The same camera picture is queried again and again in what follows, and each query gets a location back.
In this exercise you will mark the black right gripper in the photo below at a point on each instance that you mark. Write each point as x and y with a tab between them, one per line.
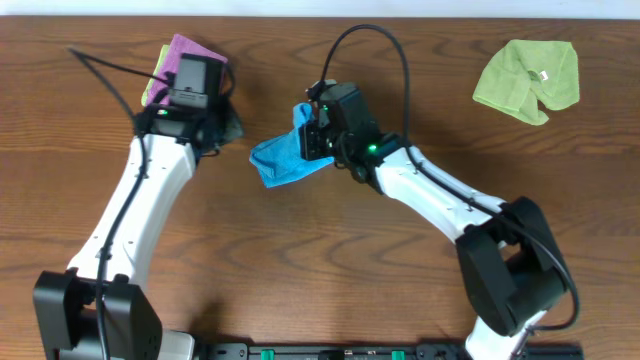
308	150

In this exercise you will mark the blue microfiber cloth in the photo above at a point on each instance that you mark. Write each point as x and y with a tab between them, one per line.
279	161

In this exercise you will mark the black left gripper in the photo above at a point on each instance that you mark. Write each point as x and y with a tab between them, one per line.
234	129

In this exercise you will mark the folded light green cloth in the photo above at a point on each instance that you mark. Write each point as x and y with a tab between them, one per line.
160	61

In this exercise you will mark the folded purple cloth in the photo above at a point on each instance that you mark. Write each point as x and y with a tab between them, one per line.
178	46

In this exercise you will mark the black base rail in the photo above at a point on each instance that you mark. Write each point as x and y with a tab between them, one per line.
350	351

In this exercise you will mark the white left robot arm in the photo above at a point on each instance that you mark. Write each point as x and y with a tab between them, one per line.
97	308

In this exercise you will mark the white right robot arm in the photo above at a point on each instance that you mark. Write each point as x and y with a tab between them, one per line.
512	269

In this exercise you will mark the crumpled green cloth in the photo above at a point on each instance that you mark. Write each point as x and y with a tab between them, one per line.
525	74

